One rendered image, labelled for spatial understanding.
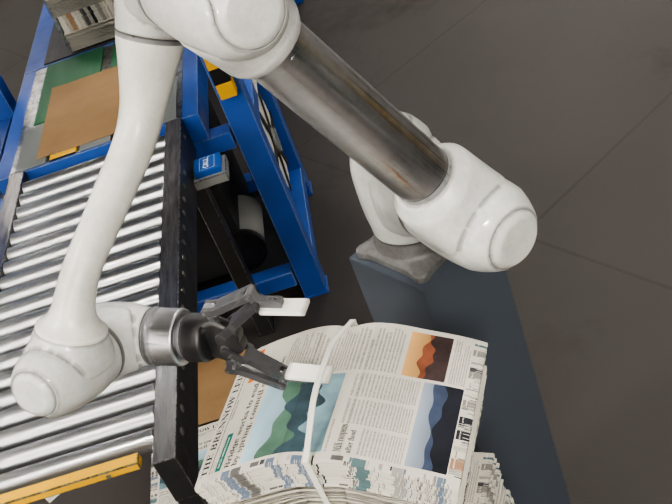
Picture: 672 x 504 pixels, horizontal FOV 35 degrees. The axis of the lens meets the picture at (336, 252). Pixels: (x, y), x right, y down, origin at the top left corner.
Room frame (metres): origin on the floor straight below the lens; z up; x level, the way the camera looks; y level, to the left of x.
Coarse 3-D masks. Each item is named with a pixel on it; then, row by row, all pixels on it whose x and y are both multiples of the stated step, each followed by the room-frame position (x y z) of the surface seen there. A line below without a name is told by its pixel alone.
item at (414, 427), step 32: (384, 352) 1.23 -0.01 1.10; (416, 352) 1.22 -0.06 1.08; (448, 352) 1.21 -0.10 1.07; (480, 352) 1.20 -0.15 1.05; (384, 384) 1.17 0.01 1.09; (416, 384) 1.16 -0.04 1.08; (448, 384) 1.14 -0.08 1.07; (480, 384) 1.17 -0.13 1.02; (352, 416) 1.12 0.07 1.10; (384, 416) 1.11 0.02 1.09; (416, 416) 1.10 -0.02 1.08; (448, 416) 1.09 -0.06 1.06; (480, 416) 1.22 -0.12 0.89; (352, 448) 1.06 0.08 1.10; (384, 448) 1.05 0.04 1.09; (416, 448) 1.05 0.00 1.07; (448, 448) 1.04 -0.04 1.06; (352, 480) 1.04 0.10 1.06; (384, 480) 1.02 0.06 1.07; (416, 480) 1.00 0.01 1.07; (448, 480) 0.99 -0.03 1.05
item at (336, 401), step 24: (360, 336) 1.28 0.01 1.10; (312, 360) 1.27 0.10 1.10; (336, 360) 1.25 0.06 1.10; (360, 360) 1.23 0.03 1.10; (312, 384) 1.22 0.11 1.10; (336, 384) 1.20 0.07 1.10; (360, 384) 1.18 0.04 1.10; (336, 408) 1.15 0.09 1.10; (288, 432) 1.14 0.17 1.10; (312, 432) 1.12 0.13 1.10; (336, 432) 1.10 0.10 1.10; (288, 456) 1.09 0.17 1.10; (312, 456) 1.08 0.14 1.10; (336, 456) 1.06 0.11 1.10; (336, 480) 1.06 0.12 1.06
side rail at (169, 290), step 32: (192, 160) 2.72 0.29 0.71; (192, 192) 2.55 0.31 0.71; (192, 224) 2.40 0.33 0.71; (160, 256) 2.18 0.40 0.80; (192, 256) 2.25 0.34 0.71; (160, 288) 2.05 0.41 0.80; (192, 288) 2.12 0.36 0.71; (160, 384) 1.72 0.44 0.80; (192, 384) 1.78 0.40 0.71; (160, 416) 1.63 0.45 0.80; (192, 416) 1.69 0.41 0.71; (160, 448) 1.54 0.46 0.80; (192, 448) 1.60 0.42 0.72; (192, 480) 1.51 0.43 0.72
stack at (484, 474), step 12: (480, 456) 1.20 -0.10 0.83; (492, 456) 1.19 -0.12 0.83; (480, 468) 1.17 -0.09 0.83; (492, 468) 1.18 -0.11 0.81; (468, 480) 1.16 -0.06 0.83; (480, 480) 1.15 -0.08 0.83; (492, 480) 1.15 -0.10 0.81; (468, 492) 1.13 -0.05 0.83; (480, 492) 1.13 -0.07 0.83; (492, 492) 1.14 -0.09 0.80; (504, 492) 1.18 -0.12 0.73
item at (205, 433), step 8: (208, 424) 2.41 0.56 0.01; (216, 424) 2.40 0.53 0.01; (200, 432) 2.39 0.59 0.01; (208, 432) 2.38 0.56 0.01; (200, 440) 2.36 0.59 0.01; (208, 440) 2.35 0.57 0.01; (200, 448) 2.33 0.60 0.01; (200, 456) 2.30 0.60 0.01; (200, 464) 2.27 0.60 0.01; (160, 480) 2.27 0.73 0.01; (160, 488) 2.23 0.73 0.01; (160, 496) 2.20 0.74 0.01; (168, 496) 2.19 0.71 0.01
